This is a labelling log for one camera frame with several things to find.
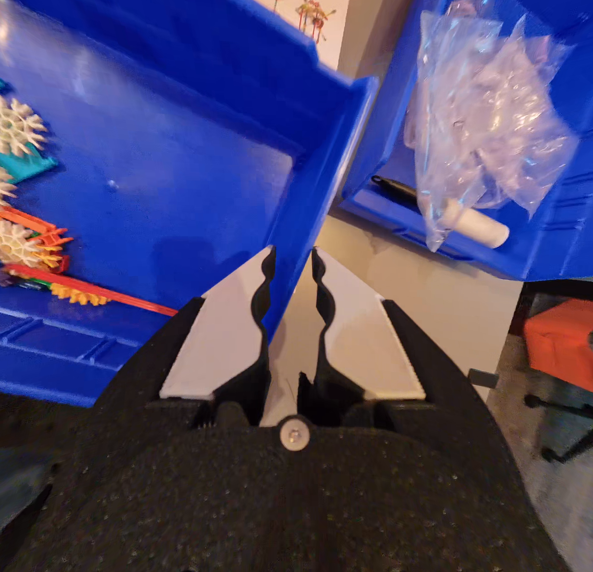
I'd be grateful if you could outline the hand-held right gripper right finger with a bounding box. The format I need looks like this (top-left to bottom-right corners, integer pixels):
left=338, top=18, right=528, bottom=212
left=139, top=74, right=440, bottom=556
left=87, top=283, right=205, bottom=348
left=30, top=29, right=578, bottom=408
left=299, top=247, right=426, bottom=425

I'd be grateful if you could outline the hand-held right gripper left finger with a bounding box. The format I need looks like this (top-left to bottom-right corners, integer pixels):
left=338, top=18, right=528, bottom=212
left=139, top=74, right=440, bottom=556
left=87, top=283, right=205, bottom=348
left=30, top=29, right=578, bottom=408
left=160, top=245, right=278, bottom=425

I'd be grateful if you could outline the large blue plastic bin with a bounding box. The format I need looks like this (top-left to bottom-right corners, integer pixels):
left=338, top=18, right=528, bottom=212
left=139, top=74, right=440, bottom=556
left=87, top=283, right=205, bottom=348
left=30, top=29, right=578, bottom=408
left=0, top=0, right=380, bottom=408

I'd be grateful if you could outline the pile of plastic construction pieces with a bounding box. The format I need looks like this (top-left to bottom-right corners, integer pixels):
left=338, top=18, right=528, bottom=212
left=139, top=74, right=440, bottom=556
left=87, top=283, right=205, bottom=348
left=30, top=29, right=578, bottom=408
left=0, top=79, right=179, bottom=318

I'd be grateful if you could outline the black marker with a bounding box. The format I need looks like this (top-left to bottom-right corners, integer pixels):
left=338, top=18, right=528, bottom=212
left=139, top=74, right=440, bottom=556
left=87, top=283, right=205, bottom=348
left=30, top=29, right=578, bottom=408
left=371, top=175, right=420, bottom=203

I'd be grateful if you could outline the small blue plastic bin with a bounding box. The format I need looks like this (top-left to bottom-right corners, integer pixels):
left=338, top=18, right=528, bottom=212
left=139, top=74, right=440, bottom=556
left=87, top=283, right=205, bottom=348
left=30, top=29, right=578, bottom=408
left=339, top=0, right=593, bottom=282

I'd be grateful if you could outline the white cylinder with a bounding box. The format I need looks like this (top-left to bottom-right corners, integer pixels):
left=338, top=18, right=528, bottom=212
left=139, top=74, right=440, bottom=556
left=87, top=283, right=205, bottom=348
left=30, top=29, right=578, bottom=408
left=440, top=199, right=511, bottom=249

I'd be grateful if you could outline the clear plastic bag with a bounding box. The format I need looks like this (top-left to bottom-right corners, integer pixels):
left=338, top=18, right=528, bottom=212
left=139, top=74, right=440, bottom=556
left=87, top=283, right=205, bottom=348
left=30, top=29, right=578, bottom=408
left=403, top=0, right=581, bottom=253

